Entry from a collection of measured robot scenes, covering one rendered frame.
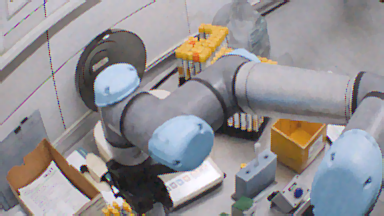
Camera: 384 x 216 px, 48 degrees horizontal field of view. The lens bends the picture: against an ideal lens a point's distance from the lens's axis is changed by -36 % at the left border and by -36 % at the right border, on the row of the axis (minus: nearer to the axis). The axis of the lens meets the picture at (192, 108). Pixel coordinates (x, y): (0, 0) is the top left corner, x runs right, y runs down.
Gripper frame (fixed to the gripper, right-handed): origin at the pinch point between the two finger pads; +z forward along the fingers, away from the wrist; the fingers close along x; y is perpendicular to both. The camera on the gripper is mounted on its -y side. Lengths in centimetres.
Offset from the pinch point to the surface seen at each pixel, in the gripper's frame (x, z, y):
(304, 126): -1, 15, -52
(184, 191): -11.2, 13.6, -16.8
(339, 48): -10, 18, -100
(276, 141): -2.4, 11.1, -39.5
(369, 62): 6, 18, -103
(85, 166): -34.1, 11.4, -4.1
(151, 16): -50, -3, -48
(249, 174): 1.1, 7.6, -25.0
